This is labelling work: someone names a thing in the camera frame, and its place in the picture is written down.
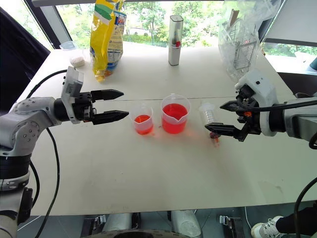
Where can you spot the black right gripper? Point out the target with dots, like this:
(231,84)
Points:
(250,104)

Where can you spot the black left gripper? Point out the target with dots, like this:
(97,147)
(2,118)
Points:
(84,109)

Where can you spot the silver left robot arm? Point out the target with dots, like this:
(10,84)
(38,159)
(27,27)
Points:
(23,124)

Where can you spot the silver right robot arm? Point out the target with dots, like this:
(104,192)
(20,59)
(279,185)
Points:
(299,119)

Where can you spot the empty clear measuring cup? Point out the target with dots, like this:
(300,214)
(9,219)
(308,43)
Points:
(207,114)

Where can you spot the small beaker red liquid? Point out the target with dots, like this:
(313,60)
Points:
(143,122)

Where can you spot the large beaker red liquid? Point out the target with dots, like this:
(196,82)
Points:
(174,116)

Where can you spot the clear cup with white contents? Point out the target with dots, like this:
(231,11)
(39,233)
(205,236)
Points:
(75,58)

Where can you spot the yellow snack bag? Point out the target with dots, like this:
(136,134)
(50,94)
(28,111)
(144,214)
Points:
(105,42)

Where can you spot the clear plastic bag with rack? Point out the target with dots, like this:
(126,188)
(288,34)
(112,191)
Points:
(239,49)

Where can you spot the dark brown chair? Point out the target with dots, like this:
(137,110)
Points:
(297,83)

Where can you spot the tall silver tin container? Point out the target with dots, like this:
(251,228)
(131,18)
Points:
(175,42)

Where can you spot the dark fabric chair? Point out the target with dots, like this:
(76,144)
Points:
(17,64)

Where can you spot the silver rounded robot leg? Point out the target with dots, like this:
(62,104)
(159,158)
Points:
(185,223)
(117,221)

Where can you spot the white sneaker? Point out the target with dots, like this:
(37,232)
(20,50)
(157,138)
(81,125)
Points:
(266,226)

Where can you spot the black trouser leg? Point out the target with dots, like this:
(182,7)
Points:
(299,220)

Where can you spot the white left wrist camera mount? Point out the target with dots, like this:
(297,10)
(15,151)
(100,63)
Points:
(72,86)

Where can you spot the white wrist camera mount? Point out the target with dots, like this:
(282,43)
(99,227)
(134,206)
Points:
(262,91)
(72,86)

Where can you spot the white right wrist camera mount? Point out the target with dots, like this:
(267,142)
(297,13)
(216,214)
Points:
(262,91)

